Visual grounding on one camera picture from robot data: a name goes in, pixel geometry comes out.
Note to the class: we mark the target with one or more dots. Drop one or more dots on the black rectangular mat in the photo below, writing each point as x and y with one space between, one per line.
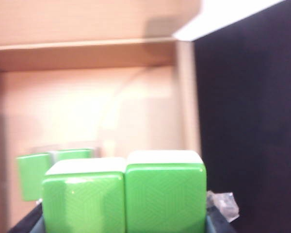
252 121

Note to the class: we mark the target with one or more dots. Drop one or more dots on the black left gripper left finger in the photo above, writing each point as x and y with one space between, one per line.
26 223

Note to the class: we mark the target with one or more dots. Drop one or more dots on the green white mahjong tile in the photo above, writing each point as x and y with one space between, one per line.
31 177
82 199
165 191
72 154

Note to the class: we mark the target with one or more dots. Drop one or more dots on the brown cardboard box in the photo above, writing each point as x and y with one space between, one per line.
87 97

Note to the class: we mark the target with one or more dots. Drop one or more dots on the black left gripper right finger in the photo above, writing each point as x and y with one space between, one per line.
218 221

